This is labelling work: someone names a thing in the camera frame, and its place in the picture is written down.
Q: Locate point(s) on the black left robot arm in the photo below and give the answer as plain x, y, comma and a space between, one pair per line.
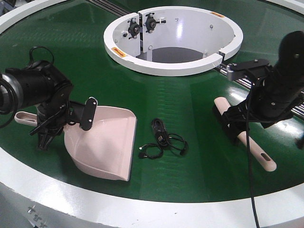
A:
42, 85

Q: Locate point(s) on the orange warning sticker front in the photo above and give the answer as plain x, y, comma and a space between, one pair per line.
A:
119, 52

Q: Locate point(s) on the steel rollers top left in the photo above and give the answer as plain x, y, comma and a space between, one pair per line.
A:
110, 7

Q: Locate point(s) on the black bearing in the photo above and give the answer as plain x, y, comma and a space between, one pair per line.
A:
150, 23
134, 28

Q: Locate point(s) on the orange warning sticker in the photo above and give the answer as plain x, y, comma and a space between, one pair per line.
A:
217, 14
119, 52

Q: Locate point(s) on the black bearing left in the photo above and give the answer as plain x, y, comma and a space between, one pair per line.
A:
134, 28

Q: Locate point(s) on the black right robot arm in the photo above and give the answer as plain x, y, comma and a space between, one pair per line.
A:
290, 59

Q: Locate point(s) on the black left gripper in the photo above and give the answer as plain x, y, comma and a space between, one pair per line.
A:
51, 114

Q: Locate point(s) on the black bearing right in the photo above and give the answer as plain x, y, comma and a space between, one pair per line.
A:
150, 23

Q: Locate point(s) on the pink hand brush black bristles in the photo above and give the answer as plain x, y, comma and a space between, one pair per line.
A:
259, 154

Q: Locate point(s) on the orange warning sticker back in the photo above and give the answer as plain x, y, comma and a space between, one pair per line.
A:
217, 14

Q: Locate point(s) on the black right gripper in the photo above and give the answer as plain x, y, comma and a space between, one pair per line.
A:
270, 103

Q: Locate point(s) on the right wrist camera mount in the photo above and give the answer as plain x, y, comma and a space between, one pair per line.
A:
238, 71

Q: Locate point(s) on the pink plastic dustpan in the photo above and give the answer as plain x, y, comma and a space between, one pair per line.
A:
105, 151

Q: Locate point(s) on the green conveyor belt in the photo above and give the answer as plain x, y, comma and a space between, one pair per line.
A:
180, 154

